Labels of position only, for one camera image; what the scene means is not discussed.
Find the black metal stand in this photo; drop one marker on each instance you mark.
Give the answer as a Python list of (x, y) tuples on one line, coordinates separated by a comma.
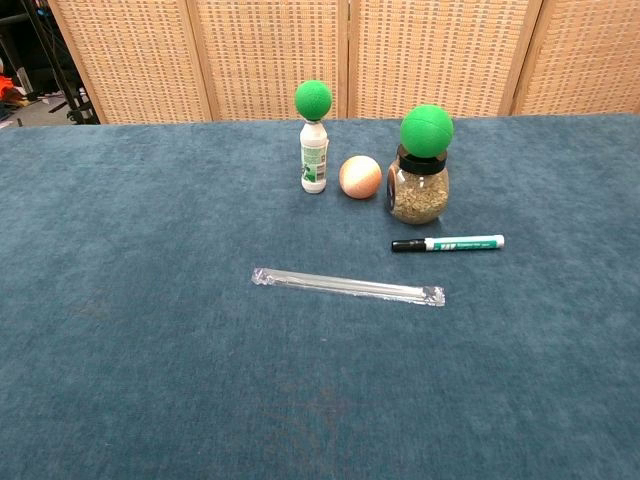
[(60, 65)]

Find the white bottle green label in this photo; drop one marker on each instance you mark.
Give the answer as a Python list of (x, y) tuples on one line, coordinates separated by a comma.
[(314, 160)]

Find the small green ball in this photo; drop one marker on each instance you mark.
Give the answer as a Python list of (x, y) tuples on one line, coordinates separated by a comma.
[(313, 100)]

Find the large green ball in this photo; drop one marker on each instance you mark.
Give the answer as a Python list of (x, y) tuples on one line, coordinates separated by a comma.
[(426, 131)]

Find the blue velvet tablecloth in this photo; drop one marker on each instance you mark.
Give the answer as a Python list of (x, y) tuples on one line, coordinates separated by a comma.
[(150, 300)]

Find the white green whiteboard marker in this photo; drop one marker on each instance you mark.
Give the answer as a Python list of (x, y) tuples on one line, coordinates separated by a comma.
[(455, 243)]

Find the woven rattan folding screen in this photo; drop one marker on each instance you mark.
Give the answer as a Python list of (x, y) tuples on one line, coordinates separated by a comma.
[(400, 55)]

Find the glass jar with seeds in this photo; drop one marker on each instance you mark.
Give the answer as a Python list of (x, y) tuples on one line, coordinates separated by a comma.
[(419, 195)]

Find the clear wrapped straw packet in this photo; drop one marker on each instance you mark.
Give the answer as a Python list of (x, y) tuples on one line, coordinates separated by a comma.
[(345, 286)]

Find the orange wooden ball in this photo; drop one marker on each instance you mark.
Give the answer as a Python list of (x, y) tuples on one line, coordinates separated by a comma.
[(360, 177)]

